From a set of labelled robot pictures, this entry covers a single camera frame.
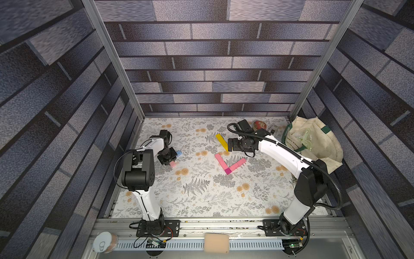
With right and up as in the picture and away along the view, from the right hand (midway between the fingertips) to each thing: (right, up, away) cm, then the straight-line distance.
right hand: (234, 146), depth 88 cm
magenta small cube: (-3, -15, +5) cm, 16 cm away
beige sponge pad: (-12, -43, -16) cm, 47 cm away
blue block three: (-34, -6, +13) cm, 37 cm away
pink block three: (-6, -11, +8) cm, 15 cm away
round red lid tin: (+21, +13, +23) cm, 34 cm away
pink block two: (-1, -14, +6) cm, 15 cm away
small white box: (+32, +6, +21) cm, 39 cm away
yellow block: (-7, +4, +20) cm, 22 cm away
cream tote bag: (+48, +3, +7) cm, 49 cm away
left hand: (-36, -9, +9) cm, 38 cm away
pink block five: (-8, -9, +10) cm, 16 cm away
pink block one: (+4, -11, +8) cm, 14 cm away
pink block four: (-36, -12, +7) cm, 39 cm away
